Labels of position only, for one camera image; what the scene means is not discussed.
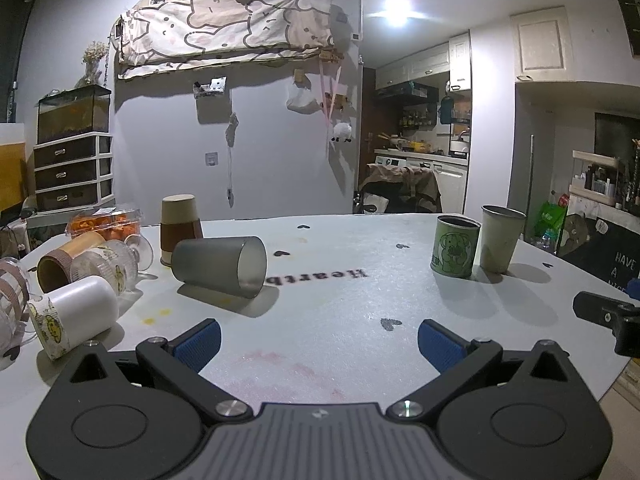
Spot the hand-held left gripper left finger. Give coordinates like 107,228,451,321
54,318,255,422

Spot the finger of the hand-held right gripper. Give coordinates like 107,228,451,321
573,291,632,330

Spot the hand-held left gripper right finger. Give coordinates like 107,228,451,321
388,319,584,421

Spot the frosted grey cup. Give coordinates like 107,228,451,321
170,235,269,301

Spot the green printed can cup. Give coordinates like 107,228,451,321
430,214,482,280

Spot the grey metal cup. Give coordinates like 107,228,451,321
479,204,528,275

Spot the white cup with printed band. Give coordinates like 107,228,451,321
27,275,120,362

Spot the brown ribbed paper cup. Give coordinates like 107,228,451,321
37,231,109,295

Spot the striped clear cup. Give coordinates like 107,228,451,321
0,257,37,358

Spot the black chalkboard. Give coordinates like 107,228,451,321
556,209,640,307

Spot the green bag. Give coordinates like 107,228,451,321
529,199,567,247

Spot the clear glass goblet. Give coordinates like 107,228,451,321
70,234,155,295

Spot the white shelf rack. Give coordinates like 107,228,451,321
569,149,632,207

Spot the plastic box of oranges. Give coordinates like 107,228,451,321
66,208,144,242

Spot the chair with brown cloth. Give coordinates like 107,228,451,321
358,163,444,215

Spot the white drawer unit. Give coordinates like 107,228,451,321
33,132,115,212

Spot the black range hood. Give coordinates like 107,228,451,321
376,81,440,101

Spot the glass fish tank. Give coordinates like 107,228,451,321
37,84,112,145

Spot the white plastic bag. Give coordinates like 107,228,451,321
285,81,321,114

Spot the dried flower bunch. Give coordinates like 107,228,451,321
81,41,109,87

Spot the printed blanket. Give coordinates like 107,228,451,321
116,0,337,81

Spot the ceiling light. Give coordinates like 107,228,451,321
367,0,428,31

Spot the hanging cord ornament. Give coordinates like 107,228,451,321
225,112,240,209

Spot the white wall cabinet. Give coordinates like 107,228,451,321
509,4,574,82

